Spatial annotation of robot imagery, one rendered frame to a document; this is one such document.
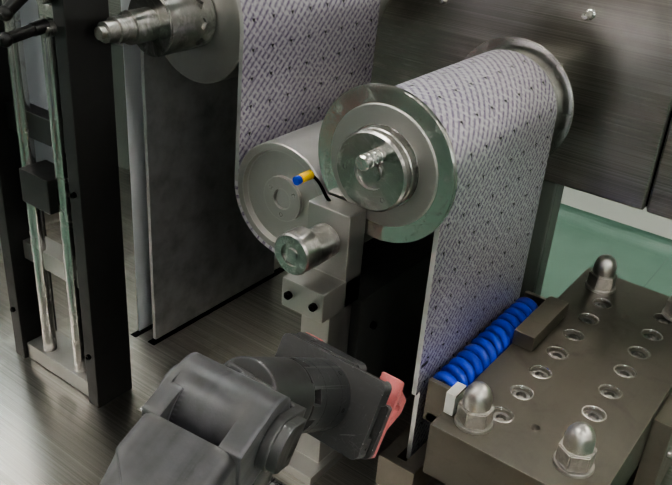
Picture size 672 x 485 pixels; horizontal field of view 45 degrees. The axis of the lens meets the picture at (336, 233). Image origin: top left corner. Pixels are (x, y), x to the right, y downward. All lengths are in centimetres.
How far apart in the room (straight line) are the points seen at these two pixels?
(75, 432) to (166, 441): 50
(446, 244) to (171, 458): 37
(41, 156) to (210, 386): 51
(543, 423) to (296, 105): 42
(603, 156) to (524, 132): 19
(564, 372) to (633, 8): 40
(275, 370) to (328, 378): 7
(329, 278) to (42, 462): 37
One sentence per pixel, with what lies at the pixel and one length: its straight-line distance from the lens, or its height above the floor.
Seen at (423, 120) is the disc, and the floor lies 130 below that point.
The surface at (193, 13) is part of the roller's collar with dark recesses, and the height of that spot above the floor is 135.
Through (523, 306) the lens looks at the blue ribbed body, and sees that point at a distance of 95.
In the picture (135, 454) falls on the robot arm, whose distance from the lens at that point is 47.
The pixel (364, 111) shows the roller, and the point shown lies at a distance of 72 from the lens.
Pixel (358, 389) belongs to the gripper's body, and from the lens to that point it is 63.
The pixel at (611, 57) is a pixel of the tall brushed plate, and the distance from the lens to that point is 97.
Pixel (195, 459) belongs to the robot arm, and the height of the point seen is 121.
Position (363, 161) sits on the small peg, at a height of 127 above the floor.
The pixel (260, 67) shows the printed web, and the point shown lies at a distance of 83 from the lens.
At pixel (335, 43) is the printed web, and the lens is 93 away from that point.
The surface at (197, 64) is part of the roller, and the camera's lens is 87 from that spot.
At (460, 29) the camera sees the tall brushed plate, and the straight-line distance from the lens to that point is 104.
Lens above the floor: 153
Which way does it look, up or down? 28 degrees down
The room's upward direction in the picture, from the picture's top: 4 degrees clockwise
